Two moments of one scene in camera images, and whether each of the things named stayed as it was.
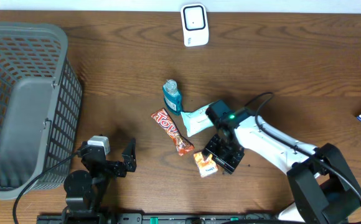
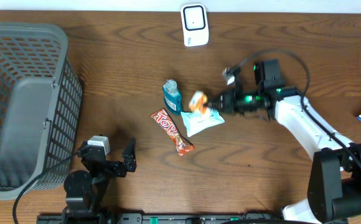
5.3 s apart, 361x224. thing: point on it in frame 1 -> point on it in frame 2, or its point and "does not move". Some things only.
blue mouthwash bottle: (172, 98) does not move
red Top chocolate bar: (181, 144) does not move
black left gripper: (128, 156) does not move
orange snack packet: (205, 167) -> (197, 103)
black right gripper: (228, 166) -> (228, 101)
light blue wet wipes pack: (196, 121) does not move
